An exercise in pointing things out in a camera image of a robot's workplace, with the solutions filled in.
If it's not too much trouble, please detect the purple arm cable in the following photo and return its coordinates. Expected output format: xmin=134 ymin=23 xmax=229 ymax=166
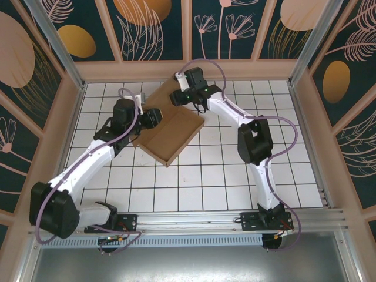
xmin=176 ymin=58 xmax=302 ymax=253
xmin=33 ymin=88 xmax=145 ymax=256

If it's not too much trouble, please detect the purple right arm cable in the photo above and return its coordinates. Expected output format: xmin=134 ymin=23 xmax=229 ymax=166
xmin=176 ymin=58 xmax=302 ymax=253

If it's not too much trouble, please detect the aluminium mounting rail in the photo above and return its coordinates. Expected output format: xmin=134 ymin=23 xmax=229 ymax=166
xmin=28 ymin=209 xmax=349 ymax=236

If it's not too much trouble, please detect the brown cardboard box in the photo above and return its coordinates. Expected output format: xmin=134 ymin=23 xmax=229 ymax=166
xmin=132 ymin=79 xmax=206 ymax=168

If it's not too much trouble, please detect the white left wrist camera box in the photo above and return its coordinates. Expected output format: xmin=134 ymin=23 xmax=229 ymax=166
xmin=122 ymin=92 xmax=147 ymax=116

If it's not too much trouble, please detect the aluminium frame post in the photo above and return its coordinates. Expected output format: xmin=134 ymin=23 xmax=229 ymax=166
xmin=23 ymin=0 xmax=86 ymax=90
xmin=287 ymin=0 xmax=343 ymax=86

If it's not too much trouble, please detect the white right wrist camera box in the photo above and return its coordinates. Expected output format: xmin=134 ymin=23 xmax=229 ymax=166
xmin=174 ymin=71 xmax=189 ymax=92

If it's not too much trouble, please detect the grey metal sheet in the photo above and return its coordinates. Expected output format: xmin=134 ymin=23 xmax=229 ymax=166
xmin=17 ymin=231 xmax=362 ymax=282

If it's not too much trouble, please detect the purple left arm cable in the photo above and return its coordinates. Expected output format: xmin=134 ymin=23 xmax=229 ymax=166
xmin=33 ymin=88 xmax=145 ymax=256

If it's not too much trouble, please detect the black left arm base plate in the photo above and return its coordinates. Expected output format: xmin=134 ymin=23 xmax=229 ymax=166
xmin=84 ymin=213 xmax=139 ymax=234

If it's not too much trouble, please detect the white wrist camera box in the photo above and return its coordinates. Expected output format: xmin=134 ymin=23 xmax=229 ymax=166
xmin=174 ymin=71 xmax=189 ymax=92
xmin=122 ymin=92 xmax=147 ymax=116

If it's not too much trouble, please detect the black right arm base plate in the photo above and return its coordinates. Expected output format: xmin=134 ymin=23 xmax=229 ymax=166
xmin=239 ymin=211 xmax=294 ymax=233

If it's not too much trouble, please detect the grey slotted cable duct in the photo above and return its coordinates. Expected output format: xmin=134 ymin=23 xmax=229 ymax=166
xmin=39 ymin=234 xmax=264 ymax=249

